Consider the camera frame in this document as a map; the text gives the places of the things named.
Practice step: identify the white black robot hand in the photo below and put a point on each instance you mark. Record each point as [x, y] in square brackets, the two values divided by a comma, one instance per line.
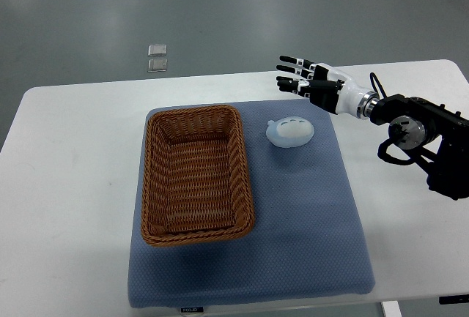
[326, 87]

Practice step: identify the light blue plush toy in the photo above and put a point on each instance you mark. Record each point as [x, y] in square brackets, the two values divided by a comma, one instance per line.
[289, 132]

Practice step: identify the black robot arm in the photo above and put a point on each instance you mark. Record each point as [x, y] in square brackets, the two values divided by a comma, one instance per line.
[423, 133]

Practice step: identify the brown wicker basket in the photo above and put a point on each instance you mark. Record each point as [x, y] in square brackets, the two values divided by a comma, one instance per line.
[196, 186]

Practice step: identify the blue padded mat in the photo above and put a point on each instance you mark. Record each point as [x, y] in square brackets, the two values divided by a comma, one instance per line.
[307, 240]

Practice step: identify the upper metal floor plate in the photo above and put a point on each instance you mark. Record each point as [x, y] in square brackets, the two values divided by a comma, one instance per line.
[157, 50]

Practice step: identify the white table leg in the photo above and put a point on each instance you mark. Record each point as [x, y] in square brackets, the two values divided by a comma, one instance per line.
[391, 309]

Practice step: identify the black table bracket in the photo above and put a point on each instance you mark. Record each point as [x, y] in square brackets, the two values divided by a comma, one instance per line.
[454, 299]

